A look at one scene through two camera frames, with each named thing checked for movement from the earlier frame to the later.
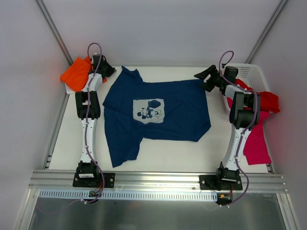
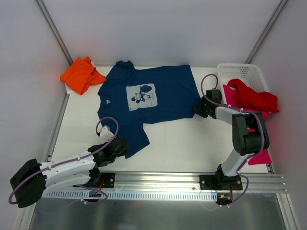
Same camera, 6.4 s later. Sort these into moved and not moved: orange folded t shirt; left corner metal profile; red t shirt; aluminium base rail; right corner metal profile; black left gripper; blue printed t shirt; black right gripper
Moved: black right gripper; black left gripper; blue printed t shirt
Not moved: red t shirt; orange folded t shirt; aluminium base rail; left corner metal profile; right corner metal profile
